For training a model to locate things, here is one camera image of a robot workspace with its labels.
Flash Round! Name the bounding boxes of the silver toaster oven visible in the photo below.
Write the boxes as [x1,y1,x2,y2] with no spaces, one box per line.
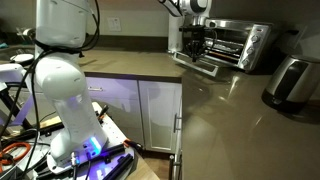
[203,18,275,73]

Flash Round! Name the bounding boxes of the black aluminium rail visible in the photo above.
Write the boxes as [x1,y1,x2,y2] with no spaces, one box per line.
[99,153,134,180]

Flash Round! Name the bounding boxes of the white lower cabinet door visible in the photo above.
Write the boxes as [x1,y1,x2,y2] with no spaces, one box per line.
[138,79,183,154]

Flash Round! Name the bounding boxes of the white round disc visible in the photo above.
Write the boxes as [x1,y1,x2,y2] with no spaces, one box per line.
[9,53,34,66]

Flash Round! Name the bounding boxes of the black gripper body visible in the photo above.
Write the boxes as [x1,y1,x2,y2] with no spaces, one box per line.
[184,30,207,55]

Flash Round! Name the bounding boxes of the white paper towel roll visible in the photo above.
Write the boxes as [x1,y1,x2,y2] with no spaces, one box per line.
[167,14,186,54]

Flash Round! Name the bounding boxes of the white wall outlet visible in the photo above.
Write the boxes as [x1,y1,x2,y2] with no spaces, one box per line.
[107,16,123,33]

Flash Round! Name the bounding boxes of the steel electric kettle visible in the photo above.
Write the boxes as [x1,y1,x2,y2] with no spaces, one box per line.
[261,54,320,114]

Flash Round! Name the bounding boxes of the orange and black clamp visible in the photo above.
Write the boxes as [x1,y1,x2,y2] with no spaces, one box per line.
[123,138,145,152]

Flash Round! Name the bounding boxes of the steel cabinet door handle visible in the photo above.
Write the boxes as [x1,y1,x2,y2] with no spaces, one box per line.
[173,113,183,134]

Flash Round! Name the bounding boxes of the perforated metal robot mounting plate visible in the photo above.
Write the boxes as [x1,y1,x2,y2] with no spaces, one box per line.
[33,101,136,180]

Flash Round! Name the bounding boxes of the black robot base cable bundle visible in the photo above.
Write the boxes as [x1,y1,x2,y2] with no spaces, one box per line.
[0,0,101,168]

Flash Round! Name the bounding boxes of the white cabinet drawer front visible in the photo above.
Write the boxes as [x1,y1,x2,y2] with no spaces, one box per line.
[84,77,145,145]

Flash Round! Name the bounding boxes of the toaster oven glass door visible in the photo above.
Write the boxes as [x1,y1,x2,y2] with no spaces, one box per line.
[173,50,220,78]

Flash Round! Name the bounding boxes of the orange loop clamp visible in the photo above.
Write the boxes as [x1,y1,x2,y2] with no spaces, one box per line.
[0,142,32,167]

